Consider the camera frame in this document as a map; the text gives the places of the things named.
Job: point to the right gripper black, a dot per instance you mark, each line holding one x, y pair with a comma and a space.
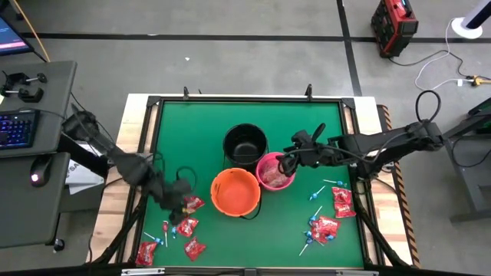
314, 155

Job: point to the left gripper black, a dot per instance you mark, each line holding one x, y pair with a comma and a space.
170, 193

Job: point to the clear-wrapped orange candy roll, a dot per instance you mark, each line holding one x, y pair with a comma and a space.
186, 211

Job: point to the blue lollipop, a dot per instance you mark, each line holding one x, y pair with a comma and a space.
173, 232
313, 197
158, 240
312, 221
339, 183
309, 241
308, 234

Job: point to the red lollipop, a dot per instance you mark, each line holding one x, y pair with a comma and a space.
165, 227

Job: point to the red Skittles packet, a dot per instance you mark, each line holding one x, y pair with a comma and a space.
187, 227
145, 253
341, 195
194, 249
195, 202
330, 225
318, 235
344, 210

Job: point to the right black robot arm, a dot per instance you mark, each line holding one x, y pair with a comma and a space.
383, 143

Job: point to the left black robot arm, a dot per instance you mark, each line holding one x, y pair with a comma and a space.
130, 168

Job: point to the heap of clear-wrapped candy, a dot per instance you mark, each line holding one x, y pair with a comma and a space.
274, 178

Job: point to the pink jack-o-lantern bucket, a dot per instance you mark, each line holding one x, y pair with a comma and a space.
264, 161

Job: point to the black diagonal rig strut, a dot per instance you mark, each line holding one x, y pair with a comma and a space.
381, 237
126, 220

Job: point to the black table edge clamp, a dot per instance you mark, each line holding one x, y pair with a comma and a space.
186, 94
308, 92

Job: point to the black plastic bucket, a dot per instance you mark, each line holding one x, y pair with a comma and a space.
245, 147

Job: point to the orange pumpkin bucket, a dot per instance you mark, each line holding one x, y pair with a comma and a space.
234, 191

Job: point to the green table mat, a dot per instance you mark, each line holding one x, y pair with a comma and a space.
192, 122

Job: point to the white paper sheet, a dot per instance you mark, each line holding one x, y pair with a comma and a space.
82, 180

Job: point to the black round knob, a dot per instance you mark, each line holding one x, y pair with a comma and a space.
58, 245

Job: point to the yellow black hazard strip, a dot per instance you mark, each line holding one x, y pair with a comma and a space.
406, 214

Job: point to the black computer mouse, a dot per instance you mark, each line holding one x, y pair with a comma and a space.
40, 170

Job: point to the red and black case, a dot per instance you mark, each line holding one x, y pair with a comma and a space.
395, 27

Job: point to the dark grey desk shelf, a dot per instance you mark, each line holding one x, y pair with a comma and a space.
23, 214

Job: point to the dark metal stand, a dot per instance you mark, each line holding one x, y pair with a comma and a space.
462, 172

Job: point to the grey side desk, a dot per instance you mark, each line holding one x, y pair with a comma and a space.
57, 96

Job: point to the backlit black keyboard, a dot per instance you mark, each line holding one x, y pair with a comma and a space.
17, 130

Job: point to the black C-clamp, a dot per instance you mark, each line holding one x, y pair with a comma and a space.
17, 78
30, 95

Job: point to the white round-based stand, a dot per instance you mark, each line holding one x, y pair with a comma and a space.
466, 28

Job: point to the lit computer screen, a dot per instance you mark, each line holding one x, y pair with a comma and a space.
11, 38

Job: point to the silver metal bracket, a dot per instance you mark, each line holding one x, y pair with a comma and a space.
142, 272

